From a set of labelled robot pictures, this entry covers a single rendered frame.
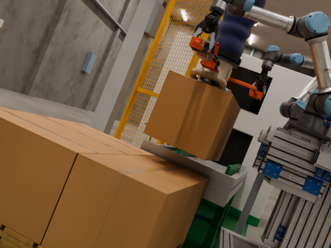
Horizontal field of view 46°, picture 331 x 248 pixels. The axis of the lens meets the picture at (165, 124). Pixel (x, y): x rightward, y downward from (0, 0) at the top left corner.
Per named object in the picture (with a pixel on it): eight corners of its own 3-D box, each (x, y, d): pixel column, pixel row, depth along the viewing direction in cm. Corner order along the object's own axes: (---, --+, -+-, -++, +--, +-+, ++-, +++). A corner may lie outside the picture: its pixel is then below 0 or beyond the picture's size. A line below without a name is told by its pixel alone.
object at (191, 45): (191, 49, 202) (195, 41, 202) (205, 54, 200) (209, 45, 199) (188, 45, 194) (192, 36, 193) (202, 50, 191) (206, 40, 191)
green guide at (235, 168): (236, 170, 494) (239, 163, 494) (244, 173, 492) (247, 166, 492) (224, 174, 340) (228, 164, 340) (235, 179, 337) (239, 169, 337)
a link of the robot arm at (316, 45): (336, 112, 215) (314, 13, 211) (352, 112, 200) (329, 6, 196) (315, 117, 214) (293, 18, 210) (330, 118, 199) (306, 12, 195)
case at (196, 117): (168, 139, 288) (189, 88, 288) (218, 161, 277) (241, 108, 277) (142, 133, 231) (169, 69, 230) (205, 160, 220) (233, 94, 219)
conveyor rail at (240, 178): (238, 183, 492) (244, 169, 492) (242, 185, 491) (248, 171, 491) (217, 203, 269) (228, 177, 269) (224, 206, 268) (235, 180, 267)
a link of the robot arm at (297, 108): (296, 117, 261) (304, 99, 261) (284, 115, 274) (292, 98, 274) (310, 124, 265) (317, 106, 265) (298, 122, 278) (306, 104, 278)
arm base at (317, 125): (317, 136, 226) (323, 120, 226) (323, 136, 212) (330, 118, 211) (291, 126, 229) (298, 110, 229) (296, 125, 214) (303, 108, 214)
